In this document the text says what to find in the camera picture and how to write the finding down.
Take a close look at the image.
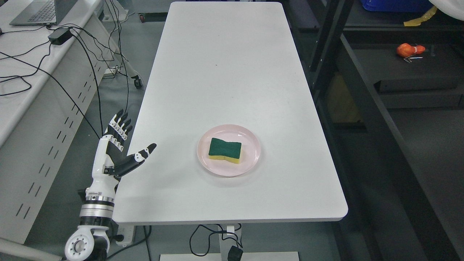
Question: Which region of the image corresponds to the white side desk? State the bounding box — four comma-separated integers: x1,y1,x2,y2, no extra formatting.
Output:
0,0,115,244

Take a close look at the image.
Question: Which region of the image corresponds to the green yellow sponge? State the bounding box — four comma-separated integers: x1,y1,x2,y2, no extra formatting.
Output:
208,137,242,164

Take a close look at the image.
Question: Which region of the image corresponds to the black table control box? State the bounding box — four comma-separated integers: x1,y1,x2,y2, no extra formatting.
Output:
227,245,244,261

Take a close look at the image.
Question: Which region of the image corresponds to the white power strip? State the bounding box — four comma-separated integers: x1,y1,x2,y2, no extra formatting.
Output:
115,224,136,247

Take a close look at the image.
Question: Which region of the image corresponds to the dark grey metal shelf rack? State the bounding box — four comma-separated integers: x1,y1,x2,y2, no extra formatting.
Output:
283,0,463,261

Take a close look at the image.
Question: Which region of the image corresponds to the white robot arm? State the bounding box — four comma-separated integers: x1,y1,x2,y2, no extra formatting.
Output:
65,195,115,261

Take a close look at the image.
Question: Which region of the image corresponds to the pink plate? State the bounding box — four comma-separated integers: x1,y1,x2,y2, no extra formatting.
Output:
196,124,261,177

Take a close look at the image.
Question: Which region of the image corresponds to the black power adapter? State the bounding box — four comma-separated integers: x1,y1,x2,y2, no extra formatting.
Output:
48,28,73,46

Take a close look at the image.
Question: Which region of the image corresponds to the blue plastic bin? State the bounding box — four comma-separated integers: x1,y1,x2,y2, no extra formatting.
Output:
361,0,433,13

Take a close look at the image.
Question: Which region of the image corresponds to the white table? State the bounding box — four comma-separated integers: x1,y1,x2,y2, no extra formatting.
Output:
112,1,349,261

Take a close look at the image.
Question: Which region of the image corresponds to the yellow tape strip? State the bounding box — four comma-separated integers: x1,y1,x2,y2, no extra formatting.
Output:
403,5,438,28

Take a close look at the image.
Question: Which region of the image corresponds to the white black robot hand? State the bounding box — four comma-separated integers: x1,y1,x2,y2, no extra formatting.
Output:
86,109,157,203

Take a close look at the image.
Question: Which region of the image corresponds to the grey laptop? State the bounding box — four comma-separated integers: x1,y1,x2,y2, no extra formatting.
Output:
9,0,77,26

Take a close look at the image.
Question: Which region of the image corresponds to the orange toy object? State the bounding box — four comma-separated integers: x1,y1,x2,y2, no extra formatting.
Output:
396,43,426,58

